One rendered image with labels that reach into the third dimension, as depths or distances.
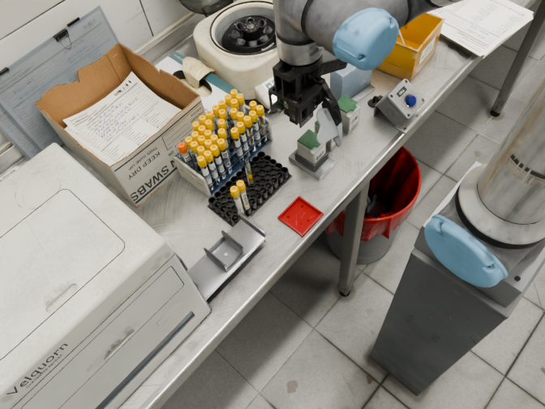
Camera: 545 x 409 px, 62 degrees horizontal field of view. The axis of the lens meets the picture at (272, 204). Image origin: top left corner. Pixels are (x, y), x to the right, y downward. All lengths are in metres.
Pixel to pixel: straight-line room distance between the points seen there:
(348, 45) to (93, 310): 0.46
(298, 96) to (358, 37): 0.22
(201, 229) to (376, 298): 1.00
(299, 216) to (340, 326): 0.89
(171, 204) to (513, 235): 0.68
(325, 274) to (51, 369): 1.33
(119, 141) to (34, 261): 0.47
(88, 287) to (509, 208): 0.51
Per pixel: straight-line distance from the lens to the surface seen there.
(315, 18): 0.64
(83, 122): 1.15
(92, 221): 0.66
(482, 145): 2.28
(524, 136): 0.50
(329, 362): 1.73
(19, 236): 0.71
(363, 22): 0.61
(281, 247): 0.91
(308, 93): 0.79
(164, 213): 1.00
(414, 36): 1.28
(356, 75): 1.09
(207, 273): 0.86
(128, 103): 1.14
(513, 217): 0.57
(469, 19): 1.38
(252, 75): 1.08
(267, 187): 0.96
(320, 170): 0.98
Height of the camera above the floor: 1.69
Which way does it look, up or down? 58 degrees down
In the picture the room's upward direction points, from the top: 10 degrees counter-clockwise
